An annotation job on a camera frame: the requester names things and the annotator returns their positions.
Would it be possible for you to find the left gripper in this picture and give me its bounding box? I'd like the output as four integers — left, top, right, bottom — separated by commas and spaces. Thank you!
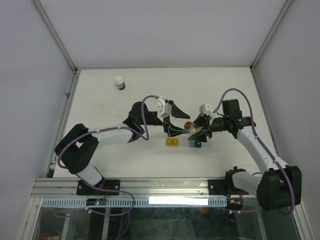
139, 102, 191, 137

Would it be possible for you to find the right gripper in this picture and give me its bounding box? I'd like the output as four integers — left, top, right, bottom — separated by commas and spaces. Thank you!
187, 114, 229, 143

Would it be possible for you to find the clear bottle gold cap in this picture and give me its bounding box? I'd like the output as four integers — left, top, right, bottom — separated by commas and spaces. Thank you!
184, 121, 201, 136

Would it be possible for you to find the weekly pill organizer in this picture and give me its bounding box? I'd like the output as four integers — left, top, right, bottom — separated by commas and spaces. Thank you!
165, 137, 213, 149

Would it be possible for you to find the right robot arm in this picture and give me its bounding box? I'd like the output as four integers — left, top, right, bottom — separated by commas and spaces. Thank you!
188, 99, 302, 211

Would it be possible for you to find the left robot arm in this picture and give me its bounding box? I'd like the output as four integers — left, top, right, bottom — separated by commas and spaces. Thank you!
54, 97, 191, 195

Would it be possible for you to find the white cap pill bottle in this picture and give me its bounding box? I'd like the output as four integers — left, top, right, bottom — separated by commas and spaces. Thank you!
115, 75, 126, 91

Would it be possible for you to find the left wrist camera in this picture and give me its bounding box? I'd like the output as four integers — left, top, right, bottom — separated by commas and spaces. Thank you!
157, 96, 172, 119

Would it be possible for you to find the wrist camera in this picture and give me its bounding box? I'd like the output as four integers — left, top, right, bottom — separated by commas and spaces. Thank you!
157, 96, 172, 119
199, 104, 216, 118

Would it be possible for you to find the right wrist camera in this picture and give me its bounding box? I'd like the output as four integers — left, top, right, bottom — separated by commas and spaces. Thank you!
199, 104, 216, 118

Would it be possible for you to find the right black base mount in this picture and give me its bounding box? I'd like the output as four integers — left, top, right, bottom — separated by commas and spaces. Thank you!
207, 178, 257, 197

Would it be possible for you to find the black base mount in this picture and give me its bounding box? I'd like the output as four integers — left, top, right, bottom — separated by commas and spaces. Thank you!
76, 179, 121, 196
207, 178, 257, 197

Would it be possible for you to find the left aluminium frame post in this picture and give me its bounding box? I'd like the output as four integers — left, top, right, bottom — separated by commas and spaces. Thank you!
32, 0, 78, 72

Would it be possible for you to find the aluminium frame post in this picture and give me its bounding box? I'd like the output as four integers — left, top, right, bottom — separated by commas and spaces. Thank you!
249, 0, 293, 71
32, 0, 78, 72

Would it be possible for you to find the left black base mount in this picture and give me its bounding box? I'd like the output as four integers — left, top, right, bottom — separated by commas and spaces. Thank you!
76, 179, 121, 196

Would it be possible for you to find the aluminium mounting rail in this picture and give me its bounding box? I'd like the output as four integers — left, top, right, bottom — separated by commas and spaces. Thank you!
32, 177, 300, 198

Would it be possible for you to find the slotted cable duct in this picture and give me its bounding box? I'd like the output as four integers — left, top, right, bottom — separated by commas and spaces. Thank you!
42, 196, 227, 209

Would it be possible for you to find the right aluminium frame post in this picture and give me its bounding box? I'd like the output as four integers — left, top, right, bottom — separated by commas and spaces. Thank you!
249, 0, 293, 71

